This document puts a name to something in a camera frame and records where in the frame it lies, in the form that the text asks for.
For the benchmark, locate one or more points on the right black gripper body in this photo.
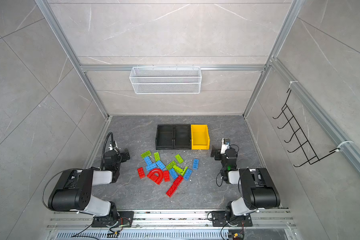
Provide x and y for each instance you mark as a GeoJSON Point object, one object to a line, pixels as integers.
{"type": "Point", "coordinates": [216, 152]}

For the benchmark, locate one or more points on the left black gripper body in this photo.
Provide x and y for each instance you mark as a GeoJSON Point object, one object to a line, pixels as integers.
{"type": "Point", "coordinates": [123, 154]}

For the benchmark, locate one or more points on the blue lego brick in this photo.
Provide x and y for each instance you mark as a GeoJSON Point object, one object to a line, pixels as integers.
{"type": "Point", "coordinates": [148, 160]}
{"type": "Point", "coordinates": [187, 174]}
{"type": "Point", "coordinates": [173, 174]}
{"type": "Point", "coordinates": [151, 167]}
{"type": "Point", "coordinates": [160, 165]}
{"type": "Point", "coordinates": [196, 164]}

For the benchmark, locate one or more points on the green lego brick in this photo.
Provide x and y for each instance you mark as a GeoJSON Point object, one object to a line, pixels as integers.
{"type": "Point", "coordinates": [157, 156]}
{"type": "Point", "coordinates": [180, 171]}
{"type": "Point", "coordinates": [171, 165]}
{"type": "Point", "coordinates": [179, 159]}
{"type": "Point", "coordinates": [146, 154]}

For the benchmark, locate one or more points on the red lego brick diagonal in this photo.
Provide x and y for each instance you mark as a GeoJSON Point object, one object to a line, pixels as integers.
{"type": "Point", "coordinates": [177, 181]}
{"type": "Point", "coordinates": [171, 191]}

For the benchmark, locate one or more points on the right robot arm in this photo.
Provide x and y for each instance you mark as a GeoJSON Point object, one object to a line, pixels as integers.
{"type": "Point", "coordinates": [256, 187]}

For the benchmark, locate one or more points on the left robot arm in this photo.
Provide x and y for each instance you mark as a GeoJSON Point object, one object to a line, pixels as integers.
{"type": "Point", "coordinates": [73, 190]}

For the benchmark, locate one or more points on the yellow plastic bin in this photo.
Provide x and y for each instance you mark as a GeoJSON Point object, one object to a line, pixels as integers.
{"type": "Point", "coordinates": [200, 139]}

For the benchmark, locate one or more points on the red lego brick far left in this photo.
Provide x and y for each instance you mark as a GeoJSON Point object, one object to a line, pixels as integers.
{"type": "Point", "coordinates": [141, 173]}

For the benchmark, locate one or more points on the green lego brick upright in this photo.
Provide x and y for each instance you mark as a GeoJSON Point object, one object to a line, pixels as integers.
{"type": "Point", "coordinates": [157, 156]}

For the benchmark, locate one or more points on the red arch lego piece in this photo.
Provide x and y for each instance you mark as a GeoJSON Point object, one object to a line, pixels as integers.
{"type": "Point", "coordinates": [156, 175]}

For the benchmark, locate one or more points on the red lego brick beside arch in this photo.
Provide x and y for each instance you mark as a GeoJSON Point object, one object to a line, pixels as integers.
{"type": "Point", "coordinates": [166, 176]}

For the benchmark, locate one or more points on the black two-compartment tray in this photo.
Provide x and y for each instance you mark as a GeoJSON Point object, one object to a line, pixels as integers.
{"type": "Point", "coordinates": [173, 137]}

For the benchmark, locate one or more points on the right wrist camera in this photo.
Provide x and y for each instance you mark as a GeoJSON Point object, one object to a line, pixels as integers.
{"type": "Point", "coordinates": [225, 144]}

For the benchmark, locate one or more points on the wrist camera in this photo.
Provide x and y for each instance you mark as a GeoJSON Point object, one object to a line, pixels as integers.
{"type": "Point", "coordinates": [113, 146]}
{"type": "Point", "coordinates": [225, 144]}

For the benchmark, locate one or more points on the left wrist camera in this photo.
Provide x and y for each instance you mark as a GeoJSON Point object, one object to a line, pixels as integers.
{"type": "Point", "coordinates": [113, 146]}

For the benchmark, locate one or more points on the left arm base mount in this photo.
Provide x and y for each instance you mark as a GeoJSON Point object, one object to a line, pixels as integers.
{"type": "Point", "coordinates": [123, 218]}

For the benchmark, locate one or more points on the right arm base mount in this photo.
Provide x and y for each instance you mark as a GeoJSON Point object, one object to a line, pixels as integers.
{"type": "Point", "coordinates": [231, 218]}

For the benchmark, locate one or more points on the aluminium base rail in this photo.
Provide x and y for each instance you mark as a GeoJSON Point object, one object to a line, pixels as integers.
{"type": "Point", "coordinates": [191, 224]}

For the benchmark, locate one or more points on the white wire mesh basket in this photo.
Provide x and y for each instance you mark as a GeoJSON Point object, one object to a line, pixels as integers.
{"type": "Point", "coordinates": [166, 80]}

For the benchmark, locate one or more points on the black wire hook rack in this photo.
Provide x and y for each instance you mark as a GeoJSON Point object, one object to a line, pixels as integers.
{"type": "Point", "coordinates": [298, 134]}

